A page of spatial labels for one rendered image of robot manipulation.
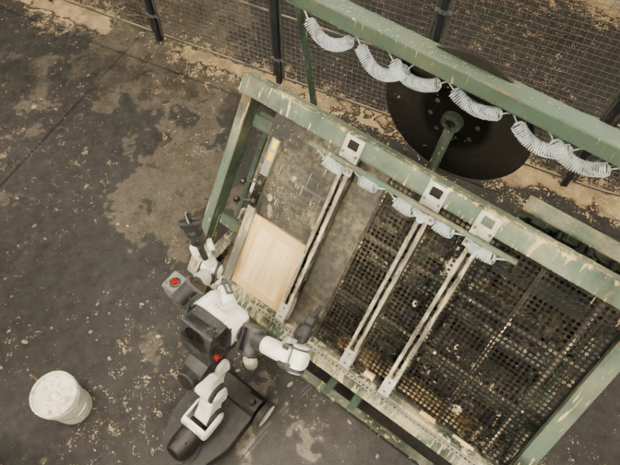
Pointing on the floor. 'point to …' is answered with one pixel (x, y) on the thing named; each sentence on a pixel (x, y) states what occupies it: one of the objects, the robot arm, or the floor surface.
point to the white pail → (60, 399)
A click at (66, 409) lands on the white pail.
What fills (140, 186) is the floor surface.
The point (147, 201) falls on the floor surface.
